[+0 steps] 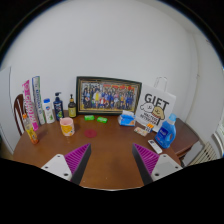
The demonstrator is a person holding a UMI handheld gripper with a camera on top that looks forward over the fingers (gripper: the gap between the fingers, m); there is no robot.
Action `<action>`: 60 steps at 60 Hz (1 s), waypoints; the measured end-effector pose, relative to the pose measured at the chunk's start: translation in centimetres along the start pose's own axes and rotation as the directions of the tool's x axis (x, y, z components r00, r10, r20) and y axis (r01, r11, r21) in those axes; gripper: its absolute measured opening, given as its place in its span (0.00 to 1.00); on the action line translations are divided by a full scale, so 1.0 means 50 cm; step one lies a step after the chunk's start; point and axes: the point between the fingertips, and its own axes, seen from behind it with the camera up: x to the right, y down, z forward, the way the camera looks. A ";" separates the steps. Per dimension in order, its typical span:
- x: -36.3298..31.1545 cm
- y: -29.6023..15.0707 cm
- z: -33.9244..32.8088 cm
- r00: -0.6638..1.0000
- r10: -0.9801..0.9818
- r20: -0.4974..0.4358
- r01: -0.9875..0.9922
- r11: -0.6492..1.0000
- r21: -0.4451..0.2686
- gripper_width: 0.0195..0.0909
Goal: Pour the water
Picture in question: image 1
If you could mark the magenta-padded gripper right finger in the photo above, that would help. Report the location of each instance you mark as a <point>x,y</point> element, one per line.
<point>166,165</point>

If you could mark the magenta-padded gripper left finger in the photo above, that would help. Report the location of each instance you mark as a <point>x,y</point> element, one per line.
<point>55,165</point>

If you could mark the white remote control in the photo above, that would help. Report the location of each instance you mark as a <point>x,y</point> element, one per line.
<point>155,146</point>

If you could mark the blue detergent bottle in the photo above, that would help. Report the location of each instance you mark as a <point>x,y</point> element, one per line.
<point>165,135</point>

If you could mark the brown side table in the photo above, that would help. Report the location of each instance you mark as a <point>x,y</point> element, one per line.
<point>185,136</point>

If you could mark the pink mug with orange prints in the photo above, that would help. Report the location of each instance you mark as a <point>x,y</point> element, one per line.
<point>67,127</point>

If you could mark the white radiator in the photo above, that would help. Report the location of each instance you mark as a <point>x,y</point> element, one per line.
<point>205,154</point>

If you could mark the small white and orange box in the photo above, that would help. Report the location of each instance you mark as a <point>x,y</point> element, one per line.
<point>149,127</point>

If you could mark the small beige packet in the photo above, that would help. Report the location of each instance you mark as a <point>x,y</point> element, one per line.
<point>140,131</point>

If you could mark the flat round red coaster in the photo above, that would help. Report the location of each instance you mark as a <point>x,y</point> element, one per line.
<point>90,133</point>

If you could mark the white blue-capped body wash bottle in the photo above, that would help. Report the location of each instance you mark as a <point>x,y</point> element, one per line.
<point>49,111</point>

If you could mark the dark blue pump bottle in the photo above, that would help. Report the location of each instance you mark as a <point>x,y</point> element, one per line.
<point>58,108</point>

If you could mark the brown yellow-labelled pump bottle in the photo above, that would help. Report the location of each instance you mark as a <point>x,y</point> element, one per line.
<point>72,108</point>

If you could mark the white paper gift bag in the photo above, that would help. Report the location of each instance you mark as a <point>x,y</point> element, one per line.
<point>155,106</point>

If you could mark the pink shuttlecock tube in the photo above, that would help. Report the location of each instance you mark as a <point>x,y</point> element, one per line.
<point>30,106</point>

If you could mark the brown wooden chair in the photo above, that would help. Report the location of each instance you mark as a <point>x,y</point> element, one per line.
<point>17,113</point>

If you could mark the white and blue shuttlecock tube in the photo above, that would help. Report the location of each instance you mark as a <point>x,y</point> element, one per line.
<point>39,100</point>

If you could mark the white door panel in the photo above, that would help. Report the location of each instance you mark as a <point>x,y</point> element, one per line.
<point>4,100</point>

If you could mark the framed group photo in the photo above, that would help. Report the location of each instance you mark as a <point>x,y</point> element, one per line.
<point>108,95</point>

